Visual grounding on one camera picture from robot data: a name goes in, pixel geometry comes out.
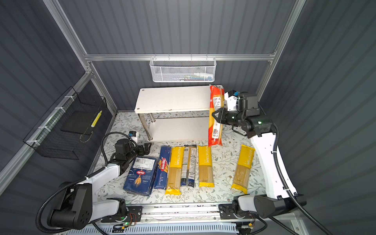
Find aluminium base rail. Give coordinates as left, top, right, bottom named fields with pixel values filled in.
left=67, top=202, right=256, bottom=234

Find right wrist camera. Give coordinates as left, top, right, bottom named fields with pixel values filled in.
left=224, top=90, right=239, bottom=111

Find narrow blue Barilla spaghetti box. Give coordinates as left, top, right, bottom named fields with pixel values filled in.
left=153, top=146, right=172, bottom=190

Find white wire mesh basket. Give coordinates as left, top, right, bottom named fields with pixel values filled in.
left=149, top=58, right=217, bottom=83

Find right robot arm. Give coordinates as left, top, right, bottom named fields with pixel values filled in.
left=209, top=90, right=306, bottom=218

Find yellow marker pen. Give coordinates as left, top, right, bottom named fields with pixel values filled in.
left=91, top=110, right=102, bottom=128

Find black wire basket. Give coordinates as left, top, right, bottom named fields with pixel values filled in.
left=23, top=90, right=112, bottom=160

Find wide blue Barilla pasta box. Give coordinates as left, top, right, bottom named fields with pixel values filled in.
left=123, top=157, right=157, bottom=196

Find red spaghetti bag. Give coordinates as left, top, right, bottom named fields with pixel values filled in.
left=208, top=85, right=224, bottom=146

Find yellow pastatime bag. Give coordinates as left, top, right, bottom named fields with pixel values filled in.
left=231, top=145, right=255, bottom=194
left=165, top=146, right=185, bottom=195
left=198, top=146, right=214, bottom=188

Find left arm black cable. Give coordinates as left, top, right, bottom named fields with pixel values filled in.
left=35, top=131, right=139, bottom=234

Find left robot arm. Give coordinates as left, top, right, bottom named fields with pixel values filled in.
left=47, top=138, right=152, bottom=231

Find items in white basket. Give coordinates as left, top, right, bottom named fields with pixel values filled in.
left=172, top=72, right=214, bottom=82

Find dark blue clear spaghetti bag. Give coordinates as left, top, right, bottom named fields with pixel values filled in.
left=181, top=145, right=197, bottom=188

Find white two-tier shelf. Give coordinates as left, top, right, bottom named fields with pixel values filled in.
left=134, top=86, right=211, bottom=142

